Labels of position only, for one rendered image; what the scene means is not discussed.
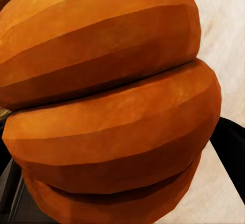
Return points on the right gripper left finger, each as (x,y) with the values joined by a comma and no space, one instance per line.
(5,156)

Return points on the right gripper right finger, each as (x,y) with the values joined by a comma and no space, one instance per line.
(228,139)

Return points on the cabinet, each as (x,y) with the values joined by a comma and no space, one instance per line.
(17,206)

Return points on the pumpkin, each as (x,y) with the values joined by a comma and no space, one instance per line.
(108,109)

